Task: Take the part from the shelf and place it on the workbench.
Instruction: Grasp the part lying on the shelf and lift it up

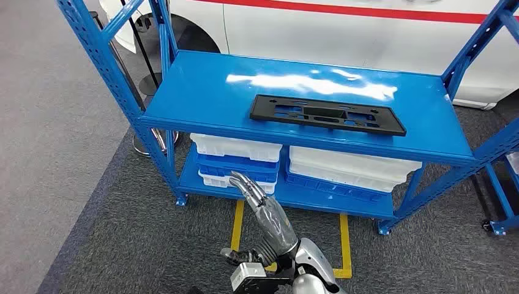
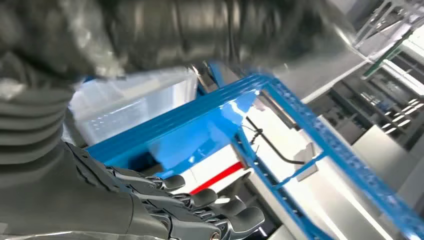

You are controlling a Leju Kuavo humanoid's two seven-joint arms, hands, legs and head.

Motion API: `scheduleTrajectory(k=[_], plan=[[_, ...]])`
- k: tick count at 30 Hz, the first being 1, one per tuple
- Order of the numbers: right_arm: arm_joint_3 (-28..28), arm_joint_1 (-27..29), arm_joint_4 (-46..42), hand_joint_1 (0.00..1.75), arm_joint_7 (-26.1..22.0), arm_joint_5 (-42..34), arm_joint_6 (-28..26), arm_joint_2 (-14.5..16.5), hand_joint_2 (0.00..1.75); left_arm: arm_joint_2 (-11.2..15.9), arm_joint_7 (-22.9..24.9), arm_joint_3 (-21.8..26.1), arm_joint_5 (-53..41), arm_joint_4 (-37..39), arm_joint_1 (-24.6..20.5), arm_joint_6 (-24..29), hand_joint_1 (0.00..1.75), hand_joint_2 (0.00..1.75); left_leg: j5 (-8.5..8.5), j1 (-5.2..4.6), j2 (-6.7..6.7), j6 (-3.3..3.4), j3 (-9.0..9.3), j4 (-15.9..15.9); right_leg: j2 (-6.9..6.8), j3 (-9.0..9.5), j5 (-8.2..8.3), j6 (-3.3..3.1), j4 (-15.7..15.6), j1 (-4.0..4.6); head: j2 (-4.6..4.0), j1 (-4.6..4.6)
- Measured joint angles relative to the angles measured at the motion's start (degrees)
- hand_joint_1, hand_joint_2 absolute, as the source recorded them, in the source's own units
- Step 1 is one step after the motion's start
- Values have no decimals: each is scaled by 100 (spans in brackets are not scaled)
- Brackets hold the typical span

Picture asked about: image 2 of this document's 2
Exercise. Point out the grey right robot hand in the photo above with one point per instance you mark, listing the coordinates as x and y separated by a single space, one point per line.
66 205

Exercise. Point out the blue metal shelf rack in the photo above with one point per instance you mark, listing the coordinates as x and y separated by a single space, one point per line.
185 132

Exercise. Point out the white plastic crate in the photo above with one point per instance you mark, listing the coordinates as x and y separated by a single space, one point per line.
132 106

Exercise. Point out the dark storage shelving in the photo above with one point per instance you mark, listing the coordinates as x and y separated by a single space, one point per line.
374 109

